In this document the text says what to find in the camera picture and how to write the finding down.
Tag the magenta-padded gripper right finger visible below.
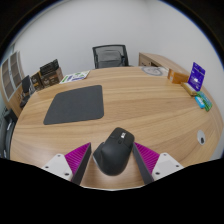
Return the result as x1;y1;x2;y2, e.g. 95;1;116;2
132;141;184;186

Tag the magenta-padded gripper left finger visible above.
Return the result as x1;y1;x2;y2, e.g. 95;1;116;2
41;142;93;186

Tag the black computer mouse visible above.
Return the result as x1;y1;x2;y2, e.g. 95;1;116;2
92;126;136;177

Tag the dark grey mouse pad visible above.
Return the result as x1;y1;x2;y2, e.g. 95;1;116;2
43;84;105;126

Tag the black armchair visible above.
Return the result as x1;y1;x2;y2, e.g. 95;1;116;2
0;108;18;160

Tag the blue small pack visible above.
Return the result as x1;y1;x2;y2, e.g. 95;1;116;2
194;95;206;110

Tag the tan flat box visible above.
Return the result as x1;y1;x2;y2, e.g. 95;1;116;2
180;81;198;97

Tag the green small pack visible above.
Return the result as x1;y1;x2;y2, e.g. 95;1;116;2
197;91;213;112

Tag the printed paper sheet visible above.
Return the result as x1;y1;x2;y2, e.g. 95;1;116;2
59;70;91;85

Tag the large brown cardboard box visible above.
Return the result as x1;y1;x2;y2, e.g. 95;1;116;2
39;67;64;89

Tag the small brown cardboard box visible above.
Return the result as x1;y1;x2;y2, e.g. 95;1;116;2
30;72;45;92

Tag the orange cardboard box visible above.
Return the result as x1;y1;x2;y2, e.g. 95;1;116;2
167;68;190;84

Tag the round grey-white disc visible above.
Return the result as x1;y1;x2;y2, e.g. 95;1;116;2
140;65;164;77

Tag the small black swivel chair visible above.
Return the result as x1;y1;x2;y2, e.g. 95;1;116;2
18;74;35;109

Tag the purple standing card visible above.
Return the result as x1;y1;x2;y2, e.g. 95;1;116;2
187;61;206;92

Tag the black box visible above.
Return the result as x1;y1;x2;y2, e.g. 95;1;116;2
39;58;60;76

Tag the wooden side desk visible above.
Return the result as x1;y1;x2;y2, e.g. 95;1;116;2
138;51;190;76

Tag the wooden shelf unit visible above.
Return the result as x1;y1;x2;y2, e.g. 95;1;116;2
0;50;26;108

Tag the grey mesh office chair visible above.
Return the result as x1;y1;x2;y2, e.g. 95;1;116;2
92;44;131;70

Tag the white round cable grommet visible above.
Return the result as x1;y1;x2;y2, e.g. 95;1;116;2
196;129;207;146

